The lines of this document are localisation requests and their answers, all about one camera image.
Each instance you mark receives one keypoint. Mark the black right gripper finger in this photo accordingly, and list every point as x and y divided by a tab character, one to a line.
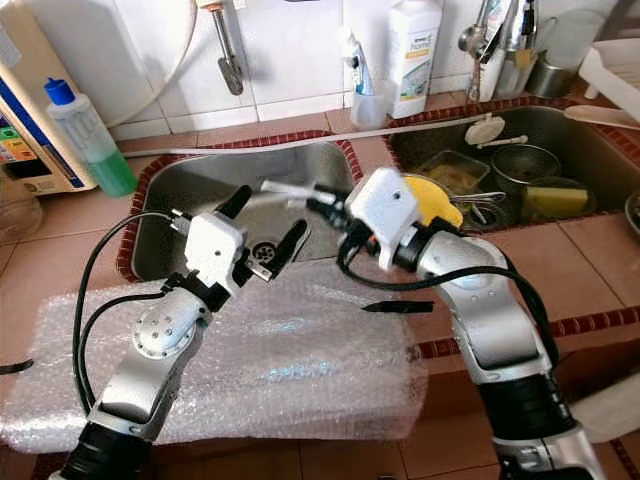
344	218
332	196

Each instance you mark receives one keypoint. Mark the white green training chopsticks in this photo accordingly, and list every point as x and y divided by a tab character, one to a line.
290	190

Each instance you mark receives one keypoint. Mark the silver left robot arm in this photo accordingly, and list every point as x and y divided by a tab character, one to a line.
165	335

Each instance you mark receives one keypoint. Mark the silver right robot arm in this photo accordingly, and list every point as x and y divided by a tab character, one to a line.
490	320

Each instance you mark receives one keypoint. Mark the steel sink drain strainer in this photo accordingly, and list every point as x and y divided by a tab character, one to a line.
263	250

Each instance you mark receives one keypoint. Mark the steel sink basin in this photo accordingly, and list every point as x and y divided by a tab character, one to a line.
445	135
190	200

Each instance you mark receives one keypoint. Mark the clear plastic cup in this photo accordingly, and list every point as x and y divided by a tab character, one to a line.
370	108

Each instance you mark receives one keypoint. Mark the clear bubble wrap sheet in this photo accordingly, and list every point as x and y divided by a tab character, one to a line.
280	380

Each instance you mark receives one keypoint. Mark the clear glass food container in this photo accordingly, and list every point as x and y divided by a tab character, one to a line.
455	172

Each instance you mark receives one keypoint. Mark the white detergent bottle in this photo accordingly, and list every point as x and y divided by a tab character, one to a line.
413	60

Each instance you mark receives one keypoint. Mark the blue capped green liquid bottle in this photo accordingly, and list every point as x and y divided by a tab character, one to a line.
90	140

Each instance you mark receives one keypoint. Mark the round steel pot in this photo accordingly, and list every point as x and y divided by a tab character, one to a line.
525	165

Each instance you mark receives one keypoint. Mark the yellow green sponge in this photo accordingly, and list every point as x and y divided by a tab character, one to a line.
555	202

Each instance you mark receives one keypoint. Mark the chrome sink faucet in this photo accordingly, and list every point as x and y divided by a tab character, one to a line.
475	38

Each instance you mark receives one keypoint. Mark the clear plastic jar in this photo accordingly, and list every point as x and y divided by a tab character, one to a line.
15	215

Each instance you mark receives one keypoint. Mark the beige water purifier machine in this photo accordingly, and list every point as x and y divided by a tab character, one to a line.
30	100

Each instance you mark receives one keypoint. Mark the steel utensil cup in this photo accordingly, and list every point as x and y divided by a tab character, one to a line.
548	78

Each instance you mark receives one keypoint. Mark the wooden spoon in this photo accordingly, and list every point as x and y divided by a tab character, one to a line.
600	116

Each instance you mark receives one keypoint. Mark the white plastic object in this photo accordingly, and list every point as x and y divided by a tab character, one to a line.
610	405

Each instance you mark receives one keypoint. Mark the clear plastic jug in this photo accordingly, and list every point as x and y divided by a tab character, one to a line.
575	35

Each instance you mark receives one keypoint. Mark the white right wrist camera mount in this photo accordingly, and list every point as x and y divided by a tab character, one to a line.
385	210

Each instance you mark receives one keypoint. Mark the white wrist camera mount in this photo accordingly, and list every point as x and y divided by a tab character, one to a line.
217	250
385	210

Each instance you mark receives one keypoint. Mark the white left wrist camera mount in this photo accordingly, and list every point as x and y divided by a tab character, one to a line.
217	250

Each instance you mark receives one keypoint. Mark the grey wall tap spout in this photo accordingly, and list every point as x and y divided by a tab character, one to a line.
228	60

